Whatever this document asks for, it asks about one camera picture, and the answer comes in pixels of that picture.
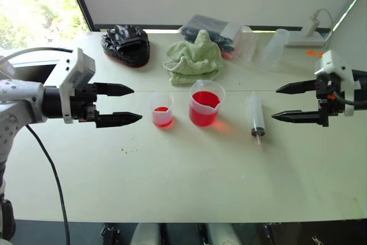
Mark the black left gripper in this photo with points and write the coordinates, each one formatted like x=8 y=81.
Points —
x=84 y=101

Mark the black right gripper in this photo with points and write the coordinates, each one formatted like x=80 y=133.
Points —
x=325 y=93

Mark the clear plastic syringe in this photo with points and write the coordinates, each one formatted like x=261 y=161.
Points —
x=256 y=110

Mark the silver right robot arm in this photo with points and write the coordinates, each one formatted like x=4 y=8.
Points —
x=362 y=78

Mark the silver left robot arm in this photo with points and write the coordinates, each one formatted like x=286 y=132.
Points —
x=20 y=98

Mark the small beaker red liquid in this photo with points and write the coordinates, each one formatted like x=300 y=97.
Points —
x=162 y=116

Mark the empty clear plastic cup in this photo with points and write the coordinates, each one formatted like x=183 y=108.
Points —
x=272 y=52

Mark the large beaker red liquid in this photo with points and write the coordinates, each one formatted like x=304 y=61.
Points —
x=204 y=110

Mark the orange crumbs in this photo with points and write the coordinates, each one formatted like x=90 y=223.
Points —
x=125 y=151

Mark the small orange piece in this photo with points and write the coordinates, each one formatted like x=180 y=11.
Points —
x=319 y=54
x=310 y=53

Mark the crumpled black plastic bag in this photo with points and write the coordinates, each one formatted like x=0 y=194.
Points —
x=129 y=47

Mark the white power strip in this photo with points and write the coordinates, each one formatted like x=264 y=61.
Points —
x=309 y=39

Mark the green towel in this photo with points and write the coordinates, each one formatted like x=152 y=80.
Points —
x=195 y=58

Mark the clear bag with dark contents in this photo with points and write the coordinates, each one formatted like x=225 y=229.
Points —
x=218 y=32

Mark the pale rounded shape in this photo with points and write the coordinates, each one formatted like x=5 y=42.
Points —
x=147 y=235
x=222 y=235

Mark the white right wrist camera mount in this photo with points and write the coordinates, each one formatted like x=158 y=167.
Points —
x=329 y=61

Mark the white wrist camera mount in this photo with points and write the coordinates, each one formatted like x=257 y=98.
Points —
x=329 y=61
x=77 y=67

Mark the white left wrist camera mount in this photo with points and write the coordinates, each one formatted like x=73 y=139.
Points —
x=77 y=67

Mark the black metal bracket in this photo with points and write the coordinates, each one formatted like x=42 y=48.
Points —
x=110 y=235

